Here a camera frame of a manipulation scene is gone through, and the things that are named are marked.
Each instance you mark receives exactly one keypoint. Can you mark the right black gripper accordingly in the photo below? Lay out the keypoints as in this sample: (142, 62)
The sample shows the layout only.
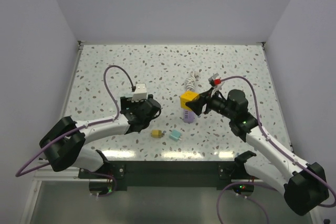
(205, 98)

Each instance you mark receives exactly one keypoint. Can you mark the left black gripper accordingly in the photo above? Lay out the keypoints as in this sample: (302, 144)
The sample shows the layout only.
(126, 102)

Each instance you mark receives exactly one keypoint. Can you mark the yellow cube socket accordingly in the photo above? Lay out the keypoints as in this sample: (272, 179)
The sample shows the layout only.
(187, 96)

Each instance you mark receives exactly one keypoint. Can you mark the yellow small plug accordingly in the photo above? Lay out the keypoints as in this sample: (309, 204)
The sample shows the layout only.
(157, 133)

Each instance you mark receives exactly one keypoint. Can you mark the teal triangular socket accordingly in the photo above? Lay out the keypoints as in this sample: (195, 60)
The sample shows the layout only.
(129, 95)

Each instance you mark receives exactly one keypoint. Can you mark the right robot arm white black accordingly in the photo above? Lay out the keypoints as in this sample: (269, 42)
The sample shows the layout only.
(303, 185)

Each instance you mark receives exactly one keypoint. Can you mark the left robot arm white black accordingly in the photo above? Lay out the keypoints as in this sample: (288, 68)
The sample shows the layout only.
(63, 144)

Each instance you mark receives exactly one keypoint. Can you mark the teal small plug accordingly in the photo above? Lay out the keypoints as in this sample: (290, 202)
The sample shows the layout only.
(175, 135)

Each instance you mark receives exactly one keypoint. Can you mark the purple power strip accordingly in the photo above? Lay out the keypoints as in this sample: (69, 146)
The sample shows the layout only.
(188, 116)

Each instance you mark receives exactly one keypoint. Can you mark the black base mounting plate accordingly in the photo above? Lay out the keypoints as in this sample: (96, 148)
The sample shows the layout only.
(216, 174)

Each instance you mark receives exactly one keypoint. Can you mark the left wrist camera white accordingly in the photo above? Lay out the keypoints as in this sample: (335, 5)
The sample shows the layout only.
(139, 93)

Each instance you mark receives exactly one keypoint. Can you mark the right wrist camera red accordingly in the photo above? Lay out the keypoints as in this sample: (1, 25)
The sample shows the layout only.
(215, 81)

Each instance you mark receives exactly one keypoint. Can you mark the aluminium frame rail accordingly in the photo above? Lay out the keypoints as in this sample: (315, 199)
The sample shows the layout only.
(47, 174)

